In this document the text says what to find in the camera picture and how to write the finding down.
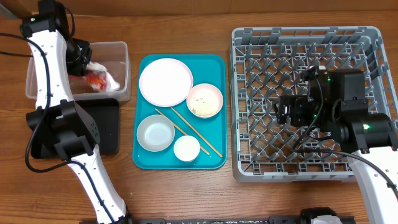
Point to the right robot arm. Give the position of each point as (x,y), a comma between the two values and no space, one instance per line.
(336,103)

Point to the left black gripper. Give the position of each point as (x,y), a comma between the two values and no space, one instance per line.
(79,70)

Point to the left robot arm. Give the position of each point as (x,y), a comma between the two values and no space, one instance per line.
(47,34)

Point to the white napkin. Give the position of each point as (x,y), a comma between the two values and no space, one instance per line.
(112,85)

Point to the black plastic tray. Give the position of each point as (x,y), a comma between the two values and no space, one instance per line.
(109,124)

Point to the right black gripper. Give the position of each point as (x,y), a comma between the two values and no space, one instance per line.
(297,106)

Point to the large pink plate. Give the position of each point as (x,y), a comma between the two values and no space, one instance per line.
(165,82)

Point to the grey dishwasher rack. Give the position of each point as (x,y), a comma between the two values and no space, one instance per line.
(265,63)

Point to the teal serving tray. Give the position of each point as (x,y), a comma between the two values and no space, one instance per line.
(211,133)

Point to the grey bowl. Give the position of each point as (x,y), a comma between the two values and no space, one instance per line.
(155,133)

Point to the white cup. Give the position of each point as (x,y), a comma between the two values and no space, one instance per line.
(187,148)

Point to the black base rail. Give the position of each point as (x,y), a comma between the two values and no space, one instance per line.
(271,220)

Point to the red snack wrapper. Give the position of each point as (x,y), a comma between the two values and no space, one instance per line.
(96,80)

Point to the pink bowl with rice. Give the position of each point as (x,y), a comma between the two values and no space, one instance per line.
(204,100)

